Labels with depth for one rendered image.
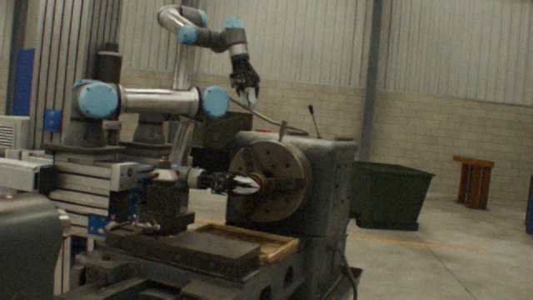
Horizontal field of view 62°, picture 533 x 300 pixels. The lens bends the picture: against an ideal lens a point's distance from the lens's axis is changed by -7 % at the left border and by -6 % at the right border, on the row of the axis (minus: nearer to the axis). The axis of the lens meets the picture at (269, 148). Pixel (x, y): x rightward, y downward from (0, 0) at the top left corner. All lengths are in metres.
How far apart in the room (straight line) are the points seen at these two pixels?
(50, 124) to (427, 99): 10.89
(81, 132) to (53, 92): 0.37
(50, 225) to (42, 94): 1.29
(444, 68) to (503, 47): 1.65
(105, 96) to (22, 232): 0.87
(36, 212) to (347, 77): 11.39
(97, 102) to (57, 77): 0.49
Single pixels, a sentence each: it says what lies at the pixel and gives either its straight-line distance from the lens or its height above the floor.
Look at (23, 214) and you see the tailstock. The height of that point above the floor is 1.13.
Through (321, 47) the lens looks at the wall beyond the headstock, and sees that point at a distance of 12.08.
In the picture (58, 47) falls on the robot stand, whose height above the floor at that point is 1.53.
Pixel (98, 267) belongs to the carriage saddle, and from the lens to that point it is 1.26.
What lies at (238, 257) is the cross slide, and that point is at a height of 0.97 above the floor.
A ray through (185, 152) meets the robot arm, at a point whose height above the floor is 1.16.
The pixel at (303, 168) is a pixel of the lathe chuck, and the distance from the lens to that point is 1.76.
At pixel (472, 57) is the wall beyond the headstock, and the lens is 12.73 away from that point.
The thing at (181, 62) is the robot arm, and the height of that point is 1.54.
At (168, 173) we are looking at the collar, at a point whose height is 1.14.
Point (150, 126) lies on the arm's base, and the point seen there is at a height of 1.24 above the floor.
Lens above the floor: 1.30
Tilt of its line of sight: 3 degrees down
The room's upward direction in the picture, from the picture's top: 6 degrees clockwise
